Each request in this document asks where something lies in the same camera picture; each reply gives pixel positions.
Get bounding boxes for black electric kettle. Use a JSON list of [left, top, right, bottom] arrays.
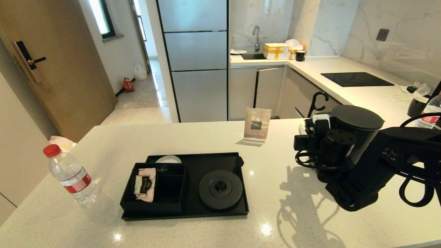
[[329, 105, 385, 183]]

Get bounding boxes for clear plastic water bottle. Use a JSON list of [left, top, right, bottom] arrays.
[[43, 144, 100, 206], [415, 95, 441, 130]]

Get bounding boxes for black round kettle base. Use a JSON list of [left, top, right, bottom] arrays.
[[198, 169, 243, 212]]

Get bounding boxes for pink tea bag packet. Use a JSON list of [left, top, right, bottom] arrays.
[[134, 168, 157, 203]]

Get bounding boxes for grey drawer cabinet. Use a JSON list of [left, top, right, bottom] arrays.
[[277, 66, 341, 119]]

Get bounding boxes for QR code sign stand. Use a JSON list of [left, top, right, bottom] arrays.
[[243, 107, 272, 144]]

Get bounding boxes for grey cabinet door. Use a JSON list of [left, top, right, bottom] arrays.
[[256, 68, 284, 118], [229, 68, 257, 120]]

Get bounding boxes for black induction cooktop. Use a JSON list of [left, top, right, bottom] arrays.
[[320, 72, 395, 87]]

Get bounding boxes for large yellow taped box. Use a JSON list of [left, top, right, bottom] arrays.
[[264, 43, 291, 60]]

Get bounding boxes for chrome faucet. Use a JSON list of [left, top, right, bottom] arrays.
[[252, 25, 261, 53]]

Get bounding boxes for black mug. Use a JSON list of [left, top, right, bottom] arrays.
[[407, 96, 429, 117]]

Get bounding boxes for black serving tray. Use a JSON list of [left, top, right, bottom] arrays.
[[121, 152, 249, 221]]

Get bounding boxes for crumpled clear plastic wrap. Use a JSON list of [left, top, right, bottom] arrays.
[[401, 82, 432, 97]]

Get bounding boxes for silver refrigerator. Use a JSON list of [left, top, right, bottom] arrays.
[[156, 0, 230, 123]]

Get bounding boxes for white round coaster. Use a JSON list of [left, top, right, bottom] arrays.
[[155, 155, 182, 164]]

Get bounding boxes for black compartment box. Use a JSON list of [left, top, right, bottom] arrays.
[[120, 163, 188, 215]]

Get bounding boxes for dark framed window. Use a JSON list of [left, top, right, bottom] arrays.
[[88, 0, 116, 39]]

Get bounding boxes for white yellow plastic bag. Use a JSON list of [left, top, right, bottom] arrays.
[[49, 136, 76, 154]]

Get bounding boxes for brown wooden door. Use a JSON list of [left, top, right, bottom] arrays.
[[0, 0, 118, 143]]

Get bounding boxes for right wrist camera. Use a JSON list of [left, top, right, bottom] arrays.
[[311, 114, 331, 131]]

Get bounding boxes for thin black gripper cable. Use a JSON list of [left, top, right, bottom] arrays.
[[295, 146, 347, 172]]

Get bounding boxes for black hook handle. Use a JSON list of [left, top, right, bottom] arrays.
[[307, 92, 329, 118]]

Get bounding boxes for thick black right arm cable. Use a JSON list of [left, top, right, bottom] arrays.
[[399, 112, 441, 208]]

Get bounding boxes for black door lock handle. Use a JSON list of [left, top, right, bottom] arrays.
[[13, 41, 47, 71]]

